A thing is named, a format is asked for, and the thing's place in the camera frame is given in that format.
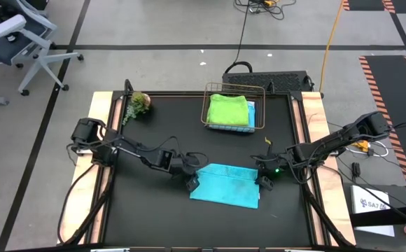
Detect teal microfiber towel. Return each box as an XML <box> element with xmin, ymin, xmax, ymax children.
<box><xmin>189</xmin><ymin>162</ymin><xmax>261</xmax><ymax>210</ymax></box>

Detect yellow hanging cable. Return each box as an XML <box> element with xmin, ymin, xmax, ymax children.
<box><xmin>318</xmin><ymin>0</ymin><xmax>346</xmax><ymax>92</ymax></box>

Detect small potted green plant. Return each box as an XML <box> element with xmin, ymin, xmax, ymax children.
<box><xmin>121</xmin><ymin>91</ymin><xmax>152</xmax><ymax>126</ymax></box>

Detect black cable conduit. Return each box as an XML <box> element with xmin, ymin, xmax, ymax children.
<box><xmin>57</xmin><ymin>159</ymin><xmax>116</xmax><ymax>245</ymax></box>
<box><xmin>303</xmin><ymin>174</ymin><xmax>353</xmax><ymax>248</ymax></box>

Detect light blue microfiber towel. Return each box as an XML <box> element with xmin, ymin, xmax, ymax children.
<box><xmin>208</xmin><ymin>100</ymin><xmax>258</xmax><ymax>133</ymax></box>

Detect black mat orange striped edge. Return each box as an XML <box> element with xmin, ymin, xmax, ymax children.
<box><xmin>342</xmin><ymin>0</ymin><xmax>397</xmax><ymax>12</ymax></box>
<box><xmin>358</xmin><ymin>55</ymin><xmax>406</xmax><ymax>207</ymax></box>

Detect green microfiber towel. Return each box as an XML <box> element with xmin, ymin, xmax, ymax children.
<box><xmin>206</xmin><ymin>93</ymin><xmax>251</xmax><ymax>127</ymax></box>

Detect white paper sign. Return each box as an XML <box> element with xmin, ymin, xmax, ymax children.
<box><xmin>349</xmin><ymin>184</ymin><xmax>396</xmax><ymax>238</ymax></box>

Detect black metal bar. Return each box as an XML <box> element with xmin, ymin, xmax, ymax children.
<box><xmin>349</xmin><ymin>204</ymin><xmax>406</xmax><ymax>228</ymax></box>

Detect black cable loop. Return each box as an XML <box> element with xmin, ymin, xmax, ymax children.
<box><xmin>223</xmin><ymin>61</ymin><xmax>254</xmax><ymax>75</ymax></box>

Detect black perforated computer case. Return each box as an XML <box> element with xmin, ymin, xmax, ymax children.
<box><xmin>221</xmin><ymin>71</ymin><xmax>314</xmax><ymax>95</ymax></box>

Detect bronze wire basket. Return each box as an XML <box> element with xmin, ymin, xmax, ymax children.
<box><xmin>200</xmin><ymin>82</ymin><xmax>267</xmax><ymax>133</ymax></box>

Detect black floor cable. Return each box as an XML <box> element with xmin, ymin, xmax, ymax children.
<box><xmin>235</xmin><ymin>0</ymin><xmax>252</xmax><ymax>64</ymax></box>

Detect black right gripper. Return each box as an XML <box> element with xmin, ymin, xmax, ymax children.
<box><xmin>251</xmin><ymin>153</ymin><xmax>290</xmax><ymax>193</ymax></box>

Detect grey office chair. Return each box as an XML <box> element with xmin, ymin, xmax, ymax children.
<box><xmin>0</xmin><ymin>0</ymin><xmax>85</xmax><ymax>97</ymax></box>

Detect tangled floor cable bundle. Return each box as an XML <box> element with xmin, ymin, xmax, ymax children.
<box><xmin>234</xmin><ymin>0</ymin><xmax>298</xmax><ymax>21</ymax></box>

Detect wooden table side board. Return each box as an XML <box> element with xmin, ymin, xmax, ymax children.
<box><xmin>56</xmin><ymin>91</ymin><xmax>117</xmax><ymax>245</ymax></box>
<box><xmin>300</xmin><ymin>91</ymin><xmax>358</xmax><ymax>246</ymax></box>

